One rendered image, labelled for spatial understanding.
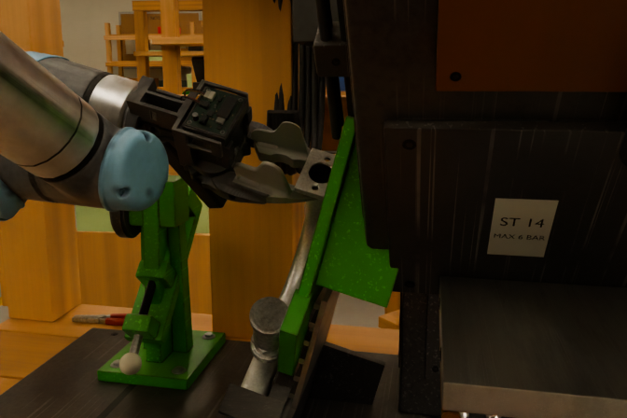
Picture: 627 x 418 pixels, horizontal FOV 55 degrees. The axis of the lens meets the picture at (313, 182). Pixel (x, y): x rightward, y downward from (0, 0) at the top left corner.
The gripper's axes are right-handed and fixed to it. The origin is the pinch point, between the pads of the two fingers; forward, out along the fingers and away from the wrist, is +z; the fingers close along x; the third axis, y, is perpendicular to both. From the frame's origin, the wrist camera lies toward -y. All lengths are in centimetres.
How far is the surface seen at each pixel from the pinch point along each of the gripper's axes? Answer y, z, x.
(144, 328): -21.9, -17.0, -15.1
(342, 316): -262, -3, 88
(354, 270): 3.7, 7.3, -10.0
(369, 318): -260, 11, 91
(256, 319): -0.1, 0.0, -16.2
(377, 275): 3.8, 9.4, -9.8
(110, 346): -37.7, -26.0, -15.4
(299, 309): 2.2, 3.8, -14.7
